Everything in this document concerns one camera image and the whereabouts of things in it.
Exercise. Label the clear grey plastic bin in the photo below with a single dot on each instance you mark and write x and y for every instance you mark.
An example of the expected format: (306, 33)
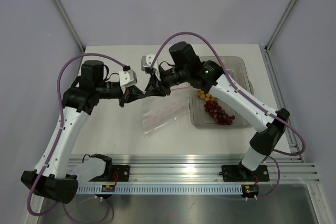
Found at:
(236, 68)

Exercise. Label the brown longan bunch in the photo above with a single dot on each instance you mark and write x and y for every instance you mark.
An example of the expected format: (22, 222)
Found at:
(205, 96)

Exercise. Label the small circuit board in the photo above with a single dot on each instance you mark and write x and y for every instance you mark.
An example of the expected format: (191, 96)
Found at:
(250, 190)
(108, 188)

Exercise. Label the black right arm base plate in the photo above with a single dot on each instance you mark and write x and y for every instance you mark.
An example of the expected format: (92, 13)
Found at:
(238, 173)

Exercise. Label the aluminium frame post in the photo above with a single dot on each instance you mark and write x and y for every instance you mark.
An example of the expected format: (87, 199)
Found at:
(281, 24)
(69, 24)

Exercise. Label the red grape bunch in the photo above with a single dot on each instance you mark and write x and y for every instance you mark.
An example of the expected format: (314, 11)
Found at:
(215, 111)

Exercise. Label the clear red-dotted zip bag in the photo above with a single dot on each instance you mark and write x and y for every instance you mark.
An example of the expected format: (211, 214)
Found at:
(159, 112)

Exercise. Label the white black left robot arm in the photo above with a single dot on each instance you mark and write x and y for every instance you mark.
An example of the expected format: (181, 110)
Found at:
(51, 178)

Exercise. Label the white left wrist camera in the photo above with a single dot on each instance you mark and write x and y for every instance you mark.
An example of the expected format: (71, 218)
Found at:
(127, 78)

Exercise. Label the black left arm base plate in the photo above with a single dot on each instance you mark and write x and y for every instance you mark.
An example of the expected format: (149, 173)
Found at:
(119, 172)

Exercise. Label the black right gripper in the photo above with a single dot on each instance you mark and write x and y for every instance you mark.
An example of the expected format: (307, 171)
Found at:
(156, 88)

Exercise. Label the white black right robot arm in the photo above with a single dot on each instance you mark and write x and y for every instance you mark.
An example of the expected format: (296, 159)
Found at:
(210, 77)

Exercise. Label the right aluminium frame post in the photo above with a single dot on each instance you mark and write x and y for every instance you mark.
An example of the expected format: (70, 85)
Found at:
(281, 24)

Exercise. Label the aluminium mounting rail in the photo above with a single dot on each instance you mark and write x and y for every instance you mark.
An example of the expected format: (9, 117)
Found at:
(196, 175)

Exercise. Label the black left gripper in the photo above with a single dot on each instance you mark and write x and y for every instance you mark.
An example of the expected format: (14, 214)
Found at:
(133, 93)

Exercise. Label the left small circuit board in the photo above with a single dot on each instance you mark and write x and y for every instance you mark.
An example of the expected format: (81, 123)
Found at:
(108, 188)

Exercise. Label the right small circuit board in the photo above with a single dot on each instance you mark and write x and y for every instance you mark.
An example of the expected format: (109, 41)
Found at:
(250, 190)

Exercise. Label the left aluminium frame post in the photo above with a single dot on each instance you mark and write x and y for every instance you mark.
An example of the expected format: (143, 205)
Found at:
(69, 24)

